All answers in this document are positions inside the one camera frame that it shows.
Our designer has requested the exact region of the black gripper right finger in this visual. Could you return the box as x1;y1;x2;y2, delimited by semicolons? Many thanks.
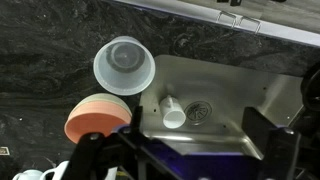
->
241;106;303;180

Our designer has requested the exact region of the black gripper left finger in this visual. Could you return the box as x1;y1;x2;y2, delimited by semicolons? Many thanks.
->
63;105;148;180

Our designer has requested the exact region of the pink bowl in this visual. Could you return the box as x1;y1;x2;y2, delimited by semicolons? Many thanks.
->
63;100;133;144

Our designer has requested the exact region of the beige bowl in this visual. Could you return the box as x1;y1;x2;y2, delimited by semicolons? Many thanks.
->
73;92;133;116

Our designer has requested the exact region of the stainless steel sink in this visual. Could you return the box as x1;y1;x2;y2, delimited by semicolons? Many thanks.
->
138;54;305;161

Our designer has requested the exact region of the round sink drain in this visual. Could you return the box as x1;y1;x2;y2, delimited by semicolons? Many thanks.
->
183;100;213;126

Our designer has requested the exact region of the clear plastic tub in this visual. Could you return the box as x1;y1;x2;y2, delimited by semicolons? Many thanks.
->
92;35;157;97

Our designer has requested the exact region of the small white mug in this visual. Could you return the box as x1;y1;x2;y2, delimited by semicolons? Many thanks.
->
159;94;187;130

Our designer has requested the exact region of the black cable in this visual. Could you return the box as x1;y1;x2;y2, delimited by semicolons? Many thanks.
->
299;61;320;113

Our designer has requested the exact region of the metal cabinet handle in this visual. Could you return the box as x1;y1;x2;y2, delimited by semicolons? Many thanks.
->
239;15;262;35
215;10;237;28

